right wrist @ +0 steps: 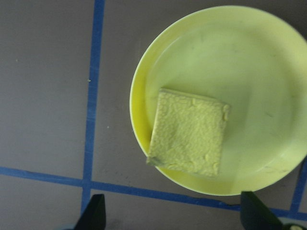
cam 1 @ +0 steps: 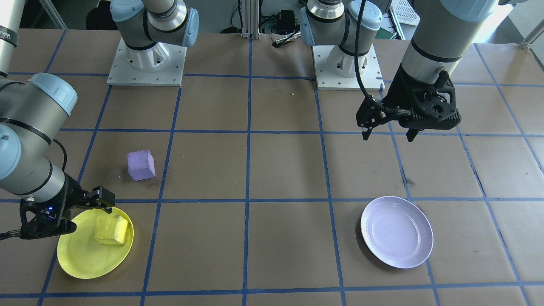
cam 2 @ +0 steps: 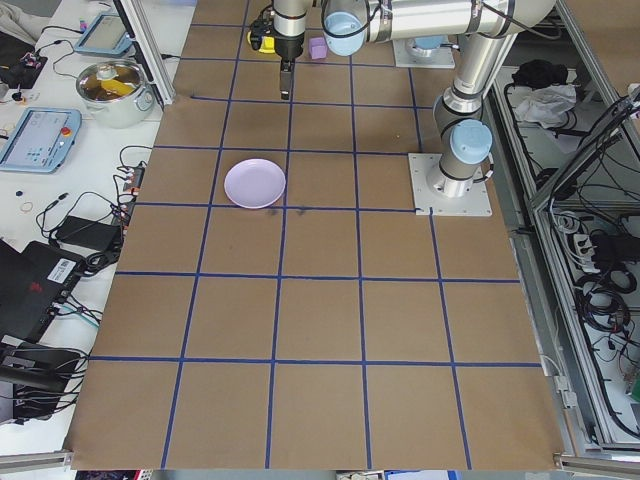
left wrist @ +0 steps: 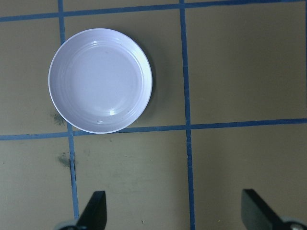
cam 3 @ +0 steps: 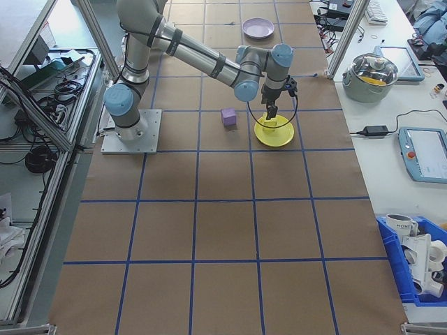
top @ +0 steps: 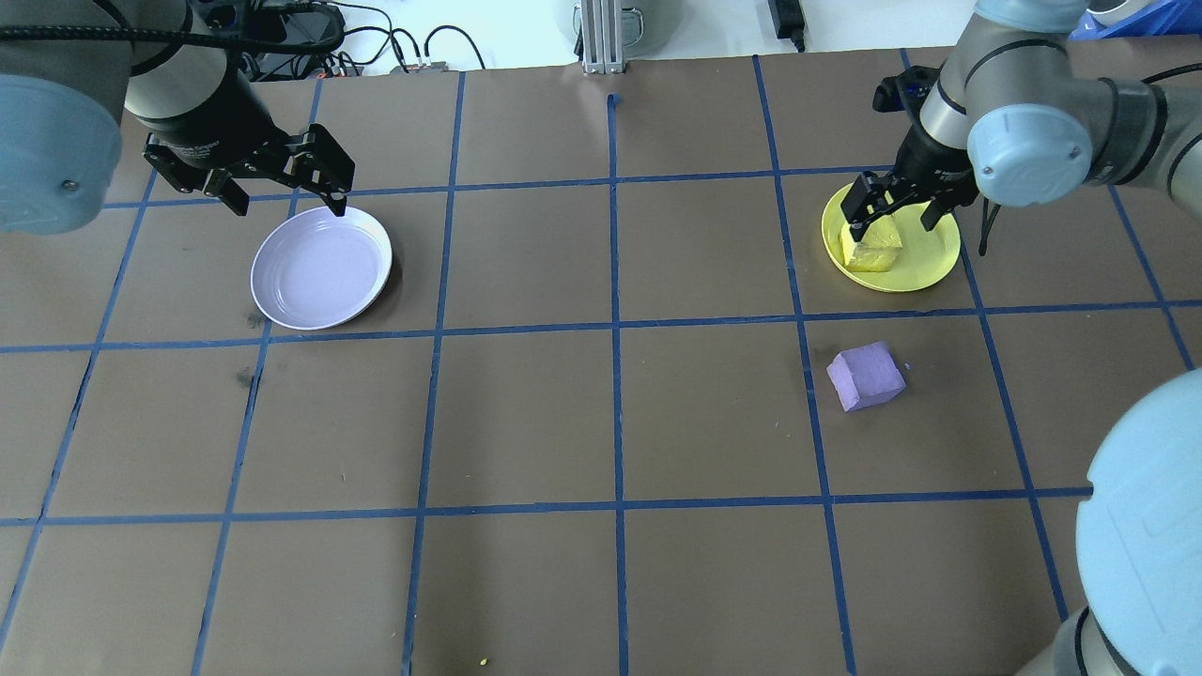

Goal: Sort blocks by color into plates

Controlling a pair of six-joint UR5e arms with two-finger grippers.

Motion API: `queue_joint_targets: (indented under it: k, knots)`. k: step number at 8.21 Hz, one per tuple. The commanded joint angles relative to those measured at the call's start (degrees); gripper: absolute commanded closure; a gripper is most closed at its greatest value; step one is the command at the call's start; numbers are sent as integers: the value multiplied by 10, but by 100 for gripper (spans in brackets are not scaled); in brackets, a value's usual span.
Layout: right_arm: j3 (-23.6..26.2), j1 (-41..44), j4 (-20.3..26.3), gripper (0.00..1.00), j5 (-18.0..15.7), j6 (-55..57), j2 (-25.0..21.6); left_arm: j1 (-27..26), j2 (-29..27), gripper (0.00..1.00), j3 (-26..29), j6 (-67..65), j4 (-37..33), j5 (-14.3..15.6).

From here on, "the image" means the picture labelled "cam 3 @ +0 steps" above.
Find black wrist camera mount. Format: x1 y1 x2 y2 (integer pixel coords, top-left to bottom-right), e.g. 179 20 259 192
283 76 299 99

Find blue plastic bin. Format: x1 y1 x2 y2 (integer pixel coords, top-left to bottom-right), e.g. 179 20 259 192
376 216 447 307

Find aluminium frame post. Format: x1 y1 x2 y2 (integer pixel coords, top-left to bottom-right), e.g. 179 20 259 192
76 0 119 82
325 0 369 80

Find coiled black cable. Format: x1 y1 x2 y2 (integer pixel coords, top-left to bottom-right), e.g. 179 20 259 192
24 145 59 174

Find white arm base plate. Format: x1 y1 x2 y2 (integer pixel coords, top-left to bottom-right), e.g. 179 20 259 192
101 108 163 155

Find purple foam block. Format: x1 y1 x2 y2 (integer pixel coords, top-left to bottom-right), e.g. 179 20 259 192
221 107 238 128

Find V-shaped metal bar frame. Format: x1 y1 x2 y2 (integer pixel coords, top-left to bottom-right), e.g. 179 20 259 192
0 0 119 327

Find blue cloth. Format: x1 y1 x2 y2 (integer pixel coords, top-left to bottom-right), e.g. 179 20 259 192
413 0 447 45

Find grey cooking pot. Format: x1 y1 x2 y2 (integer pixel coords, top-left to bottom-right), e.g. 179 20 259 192
342 52 400 103

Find black electronics box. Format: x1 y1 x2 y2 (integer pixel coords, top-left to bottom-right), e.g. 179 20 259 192
24 34 53 66
316 0 350 18

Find white pipe fitting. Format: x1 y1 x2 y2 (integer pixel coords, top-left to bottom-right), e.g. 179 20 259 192
431 239 447 270
401 232 434 288

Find purple plate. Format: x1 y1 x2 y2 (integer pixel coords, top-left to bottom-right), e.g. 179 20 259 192
241 17 275 39

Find green circuit board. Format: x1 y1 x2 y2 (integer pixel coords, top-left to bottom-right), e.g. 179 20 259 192
20 57 87 91

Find black adapter cable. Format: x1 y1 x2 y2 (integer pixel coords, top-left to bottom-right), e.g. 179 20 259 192
350 109 447 136

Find white mug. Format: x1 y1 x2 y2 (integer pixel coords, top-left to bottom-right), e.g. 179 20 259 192
385 214 419 238

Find white side table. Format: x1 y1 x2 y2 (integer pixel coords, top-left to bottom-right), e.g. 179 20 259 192
309 0 447 325

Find glass pot lid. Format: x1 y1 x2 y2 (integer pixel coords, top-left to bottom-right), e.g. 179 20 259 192
350 52 399 87

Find white keyboard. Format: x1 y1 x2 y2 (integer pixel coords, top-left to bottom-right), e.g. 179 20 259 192
365 0 388 24

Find blue grey teach pendant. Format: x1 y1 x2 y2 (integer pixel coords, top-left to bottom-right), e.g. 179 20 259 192
397 127 447 184
375 45 425 82

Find yellow plate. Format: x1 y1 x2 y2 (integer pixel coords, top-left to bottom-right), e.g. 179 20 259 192
254 113 295 148

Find white plastic bag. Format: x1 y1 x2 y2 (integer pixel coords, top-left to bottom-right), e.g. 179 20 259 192
0 193 27 266

